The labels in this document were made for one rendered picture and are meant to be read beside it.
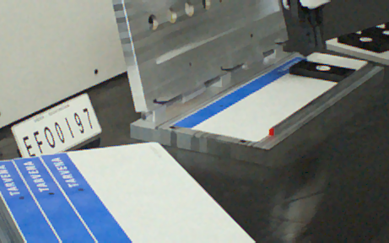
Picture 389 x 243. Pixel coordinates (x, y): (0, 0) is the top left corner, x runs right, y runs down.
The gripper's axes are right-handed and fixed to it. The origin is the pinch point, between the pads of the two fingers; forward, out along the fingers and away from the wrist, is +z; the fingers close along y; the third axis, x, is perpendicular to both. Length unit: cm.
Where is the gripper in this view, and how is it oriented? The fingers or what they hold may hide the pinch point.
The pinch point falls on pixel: (314, 38)
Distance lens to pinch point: 168.3
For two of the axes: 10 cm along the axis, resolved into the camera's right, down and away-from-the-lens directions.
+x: -8.2, 0.4, 5.7
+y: 5.4, -2.7, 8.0
